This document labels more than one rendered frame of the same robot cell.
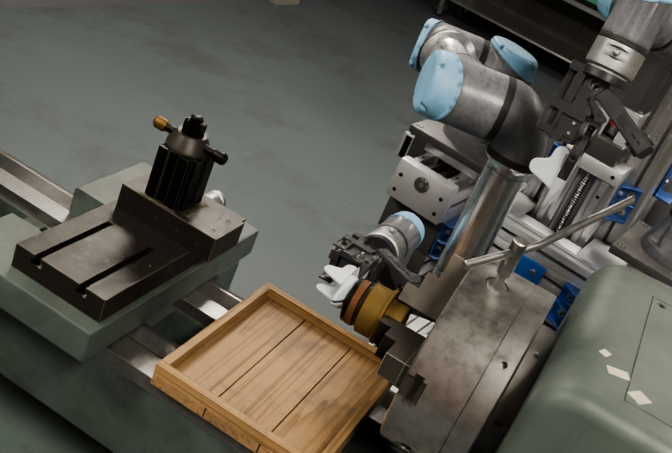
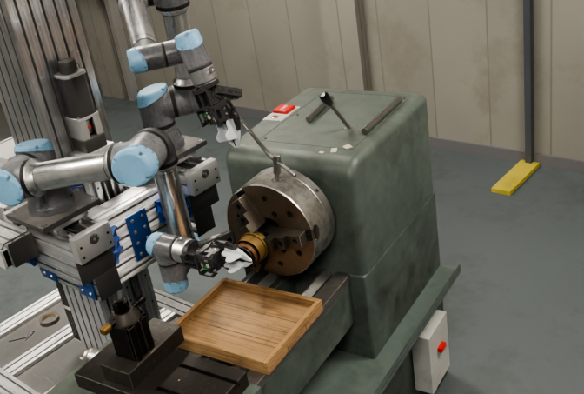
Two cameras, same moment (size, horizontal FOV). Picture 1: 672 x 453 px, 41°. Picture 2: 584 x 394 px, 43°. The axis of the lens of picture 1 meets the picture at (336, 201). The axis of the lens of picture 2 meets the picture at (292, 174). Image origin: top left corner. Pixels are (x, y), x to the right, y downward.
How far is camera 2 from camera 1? 1.68 m
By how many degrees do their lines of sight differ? 63
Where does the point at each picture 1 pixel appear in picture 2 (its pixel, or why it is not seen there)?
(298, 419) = (281, 314)
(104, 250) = (192, 383)
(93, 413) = not seen: outside the picture
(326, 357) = (222, 309)
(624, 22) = (202, 57)
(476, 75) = (147, 143)
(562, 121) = (222, 111)
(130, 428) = not seen: outside the picture
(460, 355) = (311, 203)
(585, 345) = (315, 157)
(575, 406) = (358, 163)
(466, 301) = (288, 191)
